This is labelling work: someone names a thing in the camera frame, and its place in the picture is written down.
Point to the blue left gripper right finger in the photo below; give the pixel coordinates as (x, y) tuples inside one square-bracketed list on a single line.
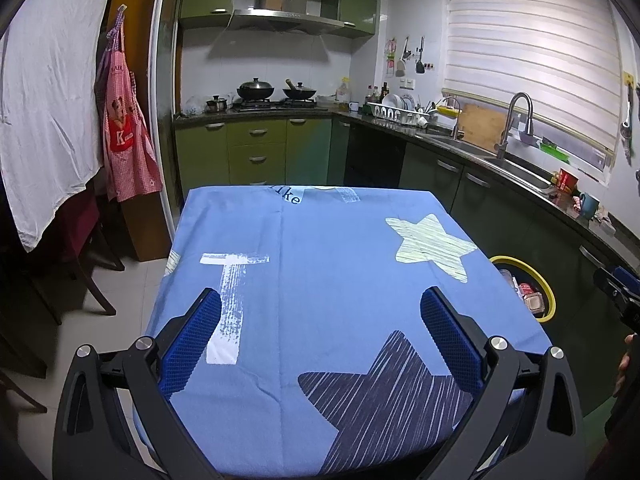
[(458, 339)]

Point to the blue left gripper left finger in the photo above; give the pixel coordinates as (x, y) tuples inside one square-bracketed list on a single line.
[(184, 338)]

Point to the red soda can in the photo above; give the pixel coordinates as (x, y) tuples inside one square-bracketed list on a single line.
[(524, 289)]

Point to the brown plastic tray box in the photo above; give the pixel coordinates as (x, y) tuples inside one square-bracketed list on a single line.
[(535, 303)]

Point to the steel kitchen faucet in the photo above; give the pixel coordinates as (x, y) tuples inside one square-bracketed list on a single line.
[(527, 135)]

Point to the black bin with yellow rim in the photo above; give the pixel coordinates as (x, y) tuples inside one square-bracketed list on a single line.
[(515, 271)]

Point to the teal mug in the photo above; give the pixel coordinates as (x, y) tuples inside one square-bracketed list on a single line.
[(589, 205)]

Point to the red tin container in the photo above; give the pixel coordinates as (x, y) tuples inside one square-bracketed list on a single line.
[(565, 181)]

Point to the blue patterned tablecloth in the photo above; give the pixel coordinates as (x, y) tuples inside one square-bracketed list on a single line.
[(320, 362)]

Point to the dark wooden chair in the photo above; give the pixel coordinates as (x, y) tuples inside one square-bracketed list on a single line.
[(79, 222)]

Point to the red checkered apron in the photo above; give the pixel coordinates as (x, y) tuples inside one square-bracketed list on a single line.
[(129, 157)]

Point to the steel sink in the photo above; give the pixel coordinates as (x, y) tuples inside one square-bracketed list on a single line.
[(514, 170)]

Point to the wooden cutting board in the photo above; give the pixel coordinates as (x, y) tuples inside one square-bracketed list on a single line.
[(481, 126)]

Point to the green lower cabinets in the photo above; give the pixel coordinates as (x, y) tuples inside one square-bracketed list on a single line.
[(501, 215)]

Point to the white dish rack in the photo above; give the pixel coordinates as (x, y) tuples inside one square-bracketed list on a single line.
[(402, 110)]

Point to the small steel pot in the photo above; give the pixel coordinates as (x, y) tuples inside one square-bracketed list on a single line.
[(216, 104)]

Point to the gas stove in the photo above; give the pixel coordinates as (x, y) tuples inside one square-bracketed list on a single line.
[(264, 105)]

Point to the black lidded wok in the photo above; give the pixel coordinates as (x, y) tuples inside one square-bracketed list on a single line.
[(255, 90)]

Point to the white window blind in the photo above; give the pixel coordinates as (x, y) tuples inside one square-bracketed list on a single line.
[(563, 53)]

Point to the white hanging cloth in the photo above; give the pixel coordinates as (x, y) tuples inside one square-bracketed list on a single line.
[(50, 132)]

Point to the steel range hood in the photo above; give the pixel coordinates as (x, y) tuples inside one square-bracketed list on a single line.
[(280, 21)]

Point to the black wok with handle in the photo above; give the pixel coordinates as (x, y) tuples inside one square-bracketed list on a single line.
[(297, 91)]

